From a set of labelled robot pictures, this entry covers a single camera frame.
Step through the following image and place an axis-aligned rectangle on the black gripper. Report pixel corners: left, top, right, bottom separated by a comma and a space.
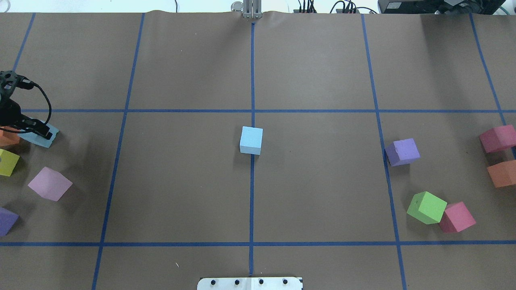
0, 71, 53, 140

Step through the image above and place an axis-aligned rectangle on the light blue foam block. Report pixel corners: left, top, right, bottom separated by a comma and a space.
18, 123, 59, 148

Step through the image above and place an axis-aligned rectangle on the pale blue foam block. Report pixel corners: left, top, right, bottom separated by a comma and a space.
239, 126, 263, 155

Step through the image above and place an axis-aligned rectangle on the orange foam block near blue bin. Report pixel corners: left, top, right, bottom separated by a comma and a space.
0, 126, 20, 147

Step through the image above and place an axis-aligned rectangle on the yellow foam block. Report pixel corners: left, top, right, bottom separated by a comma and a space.
0, 149, 20, 176

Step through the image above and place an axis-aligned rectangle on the light pink foam block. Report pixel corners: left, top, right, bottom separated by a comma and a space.
28, 167, 73, 202

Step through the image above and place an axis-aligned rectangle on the purple foam block near blue bin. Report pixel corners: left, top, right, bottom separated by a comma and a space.
0, 207, 19, 236

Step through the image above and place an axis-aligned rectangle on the small metal cylinder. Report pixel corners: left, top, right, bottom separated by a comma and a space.
231, 1, 244, 12

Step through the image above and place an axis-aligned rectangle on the violet foam block near pink bin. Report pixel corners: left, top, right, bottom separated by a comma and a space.
385, 138, 420, 166

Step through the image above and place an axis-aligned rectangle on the green foam block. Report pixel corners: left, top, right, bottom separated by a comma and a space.
407, 191, 447, 225

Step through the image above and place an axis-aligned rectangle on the black laptop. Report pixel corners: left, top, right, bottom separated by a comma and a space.
377, 0, 505, 15

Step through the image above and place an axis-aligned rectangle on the crimson foam block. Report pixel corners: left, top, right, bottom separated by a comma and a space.
439, 201, 476, 233

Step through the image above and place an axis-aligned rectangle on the magenta foam block near bin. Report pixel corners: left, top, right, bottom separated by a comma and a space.
479, 124, 516, 153

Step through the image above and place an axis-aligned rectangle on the orange foam block near pink bin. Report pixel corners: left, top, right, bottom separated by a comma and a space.
487, 160, 516, 189

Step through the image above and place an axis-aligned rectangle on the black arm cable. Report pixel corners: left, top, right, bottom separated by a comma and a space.
0, 83, 53, 134

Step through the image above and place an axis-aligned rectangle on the aluminium frame post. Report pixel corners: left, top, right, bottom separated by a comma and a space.
242, 0, 263, 19

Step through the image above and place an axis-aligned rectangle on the white pedestal column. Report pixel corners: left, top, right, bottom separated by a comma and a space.
197, 277, 304, 290

